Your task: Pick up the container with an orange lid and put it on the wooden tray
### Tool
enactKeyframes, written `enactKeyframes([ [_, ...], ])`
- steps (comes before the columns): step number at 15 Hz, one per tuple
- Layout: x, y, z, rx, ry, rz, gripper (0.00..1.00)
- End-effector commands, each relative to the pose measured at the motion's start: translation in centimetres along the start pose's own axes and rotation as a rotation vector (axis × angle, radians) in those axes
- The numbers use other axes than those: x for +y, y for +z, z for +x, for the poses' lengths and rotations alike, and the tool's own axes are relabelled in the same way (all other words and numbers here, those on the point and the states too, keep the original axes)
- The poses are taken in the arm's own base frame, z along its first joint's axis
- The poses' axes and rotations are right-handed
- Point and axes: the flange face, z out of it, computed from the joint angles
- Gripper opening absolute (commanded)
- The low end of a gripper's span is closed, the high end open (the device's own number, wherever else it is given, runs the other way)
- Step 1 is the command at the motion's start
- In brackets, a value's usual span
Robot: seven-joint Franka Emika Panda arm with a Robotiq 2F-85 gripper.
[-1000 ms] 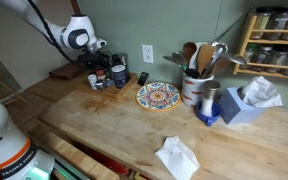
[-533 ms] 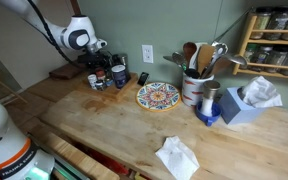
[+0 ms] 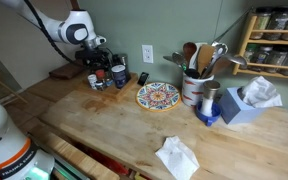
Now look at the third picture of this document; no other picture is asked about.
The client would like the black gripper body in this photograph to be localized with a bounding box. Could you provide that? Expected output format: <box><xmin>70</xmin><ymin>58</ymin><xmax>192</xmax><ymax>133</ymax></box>
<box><xmin>74</xmin><ymin>47</ymin><xmax>113</xmax><ymax>67</ymax></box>

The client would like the wooden tray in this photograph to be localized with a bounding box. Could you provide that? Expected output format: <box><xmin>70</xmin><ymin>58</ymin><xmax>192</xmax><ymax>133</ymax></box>
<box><xmin>76</xmin><ymin>71</ymin><xmax>139</xmax><ymax>103</ymax></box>

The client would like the dark canister with silver rim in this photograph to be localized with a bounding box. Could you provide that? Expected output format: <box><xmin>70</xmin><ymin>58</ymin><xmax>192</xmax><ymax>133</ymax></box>
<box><xmin>112</xmin><ymin>52</ymin><xmax>130</xmax><ymax>68</ymax></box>

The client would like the small glass spice jar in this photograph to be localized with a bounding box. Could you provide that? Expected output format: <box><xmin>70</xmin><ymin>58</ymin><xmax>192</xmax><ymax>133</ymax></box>
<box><xmin>95</xmin><ymin>80</ymin><xmax>105</xmax><ymax>92</ymax></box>
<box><xmin>104</xmin><ymin>77</ymin><xmax>115</xmax><ymax>89</ymax></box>

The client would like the white-lidded can with dark label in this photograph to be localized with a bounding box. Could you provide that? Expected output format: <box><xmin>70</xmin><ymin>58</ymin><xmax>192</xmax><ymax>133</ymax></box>
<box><xmin>110</xmin><ymin>64</ymin><xmax>129</xmax><ymax>90</ymax></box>

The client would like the dark brown wooden block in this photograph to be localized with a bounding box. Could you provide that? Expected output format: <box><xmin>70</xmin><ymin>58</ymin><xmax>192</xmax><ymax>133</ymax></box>
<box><xmin>48</xmin><ymin>62</ymin><xmax>85</xmax><ymax>81</ymax></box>

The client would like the small black clip device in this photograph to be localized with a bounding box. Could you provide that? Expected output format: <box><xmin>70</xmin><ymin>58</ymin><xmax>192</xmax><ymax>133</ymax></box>
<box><xmin>136</xmin><ymin>71</ymin><xmax>150</xmax><ymax>87</ymax></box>

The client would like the colourful patterned plate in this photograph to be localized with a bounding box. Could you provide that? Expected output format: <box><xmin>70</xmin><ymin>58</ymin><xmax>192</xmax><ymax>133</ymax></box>
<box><xmin>135</xmin><ymin>81</ymin><xmax>183</xmax><ymax>113</ymax></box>

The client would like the wooden spoon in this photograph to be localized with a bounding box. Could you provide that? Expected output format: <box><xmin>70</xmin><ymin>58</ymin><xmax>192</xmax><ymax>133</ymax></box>
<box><xmin>182</xmin><ymin>41</ymin><xmax>199</xmax><ymax>72</ymax></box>

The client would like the white and orange utensil crock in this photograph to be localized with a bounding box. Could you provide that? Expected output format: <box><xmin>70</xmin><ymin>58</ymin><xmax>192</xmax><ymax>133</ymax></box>
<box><xmin>181</xmin><ymin>71</ymin><xmax>215</xmax><ymax>108</ymax></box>

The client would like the wooden chair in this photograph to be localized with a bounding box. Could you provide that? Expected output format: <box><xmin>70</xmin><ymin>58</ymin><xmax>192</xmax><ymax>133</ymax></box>
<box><xmin>0</xmin><ymin>56</ymin><xmax>29</xmax><ymax>105</ymax></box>

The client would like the wooden spatula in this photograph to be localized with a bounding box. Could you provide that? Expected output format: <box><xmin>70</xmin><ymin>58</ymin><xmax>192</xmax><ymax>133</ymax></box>
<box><xmin>196</xmin><ymin>44</ymin><xmax>217</xmax><ymax>76</ymax></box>

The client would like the white salt grinder steel top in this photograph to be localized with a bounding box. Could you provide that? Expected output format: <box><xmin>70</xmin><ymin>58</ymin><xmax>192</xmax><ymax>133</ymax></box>
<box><xmin>200</xmin><ymin>79</ymin><xmax>222</xmax><ymax>117</ymax></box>

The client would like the blue bowl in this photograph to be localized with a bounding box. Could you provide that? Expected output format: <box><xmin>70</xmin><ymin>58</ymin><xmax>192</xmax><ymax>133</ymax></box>
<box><xmin>195</xmin><ymin>101</ymin><xmax>223</xmax><ymax>128</ymax></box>

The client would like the metal serving spoon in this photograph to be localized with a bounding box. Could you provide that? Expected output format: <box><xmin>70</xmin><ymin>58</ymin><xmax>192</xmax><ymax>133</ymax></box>
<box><xmin>212</xmin><ymin>53</ymin><xmax>248</xmax><ymax>78</ymax></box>

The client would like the blue tissue box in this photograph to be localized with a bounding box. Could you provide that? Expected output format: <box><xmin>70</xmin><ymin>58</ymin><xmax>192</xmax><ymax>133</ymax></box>
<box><xmin>217</xmin><ymin>86</ymin><xmax>269</xmax><ymax>126</ymax></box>

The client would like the white tissue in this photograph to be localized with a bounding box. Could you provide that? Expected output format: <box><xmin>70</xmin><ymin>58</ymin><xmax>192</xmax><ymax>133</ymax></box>
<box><xmin>239</xmin><ymin>75</ymin><xmax>284</xmax><ymax>109</ymax></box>

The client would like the white wall outlet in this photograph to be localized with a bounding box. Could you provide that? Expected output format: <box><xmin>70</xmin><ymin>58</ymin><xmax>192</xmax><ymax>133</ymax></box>
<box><xmin>141</xmin><ymin>44</ymin><xmax>155</xmax><ymax>65</ymax></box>

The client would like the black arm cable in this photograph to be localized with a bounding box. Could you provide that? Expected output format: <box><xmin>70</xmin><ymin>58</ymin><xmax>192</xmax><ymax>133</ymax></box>
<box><xmin>23</xmin><ymin>0</ymin><xmax>79</xmax><ymax>65</ymax></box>

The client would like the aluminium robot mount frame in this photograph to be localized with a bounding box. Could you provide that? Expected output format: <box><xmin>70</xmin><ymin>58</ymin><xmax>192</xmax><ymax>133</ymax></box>
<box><xmin>49</xmin><ymin>155</ymin><xmax>92</xmax><ymax>180</ymax></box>

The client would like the wooden wall spice rack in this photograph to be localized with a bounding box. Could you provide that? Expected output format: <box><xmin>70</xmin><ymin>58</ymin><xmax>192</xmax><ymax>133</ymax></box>
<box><xmin>231</xmin><ymin>11</ymin><xmax>288</xmax><ymax>81</ymax></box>

